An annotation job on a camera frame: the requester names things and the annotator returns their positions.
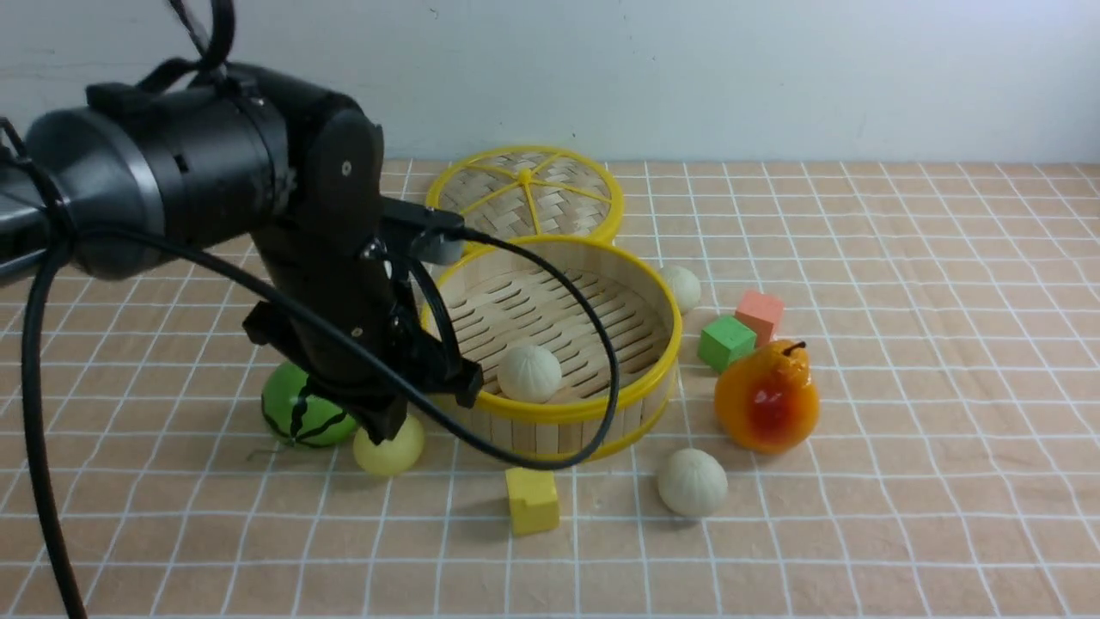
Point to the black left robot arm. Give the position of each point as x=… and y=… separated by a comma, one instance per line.
x=200, y=166

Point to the white bun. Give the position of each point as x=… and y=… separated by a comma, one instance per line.
x=685, y=287
x=692, y=484
x=529, y=373

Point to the woven bamboo steamer lid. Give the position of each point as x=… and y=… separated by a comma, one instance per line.
x=528, y=190

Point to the pink foam cube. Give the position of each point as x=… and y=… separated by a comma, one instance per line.
x=761, y=313

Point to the yellow round bun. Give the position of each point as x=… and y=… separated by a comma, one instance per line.
x=391, y=456

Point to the bamboo steamer tray yellow rim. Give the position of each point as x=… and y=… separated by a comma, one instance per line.
x=497, y=300

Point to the white bun inside steamer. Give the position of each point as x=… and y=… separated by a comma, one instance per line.
x=529, y=373

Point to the green foam cube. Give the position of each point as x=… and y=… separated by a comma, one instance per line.
x=724, y=341

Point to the green watermelon toy ball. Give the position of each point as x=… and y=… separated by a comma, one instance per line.
x=297, y=416

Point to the yellow foam cube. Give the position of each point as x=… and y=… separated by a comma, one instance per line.
x=533, y=501

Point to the checkered orange tablecloth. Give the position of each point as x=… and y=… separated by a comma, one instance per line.
x=950, y=312

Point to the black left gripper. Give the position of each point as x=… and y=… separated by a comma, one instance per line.
x=325, y=251

